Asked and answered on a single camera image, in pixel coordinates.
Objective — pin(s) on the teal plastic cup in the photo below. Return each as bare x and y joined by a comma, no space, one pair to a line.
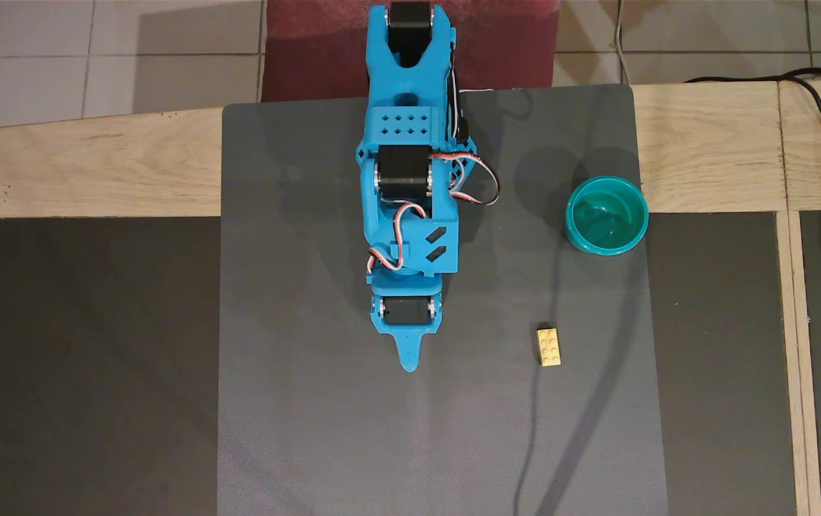
607,218

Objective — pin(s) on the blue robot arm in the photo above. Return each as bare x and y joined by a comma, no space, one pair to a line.
410,86

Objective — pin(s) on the pale yellow lego brick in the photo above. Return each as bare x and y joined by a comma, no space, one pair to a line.
549,347

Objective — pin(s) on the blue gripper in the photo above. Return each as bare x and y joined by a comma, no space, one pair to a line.
406,312

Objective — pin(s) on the dark red rug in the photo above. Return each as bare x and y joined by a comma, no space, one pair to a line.
310,43

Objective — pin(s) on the gray rubber mat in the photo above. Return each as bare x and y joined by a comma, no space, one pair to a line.
310,358

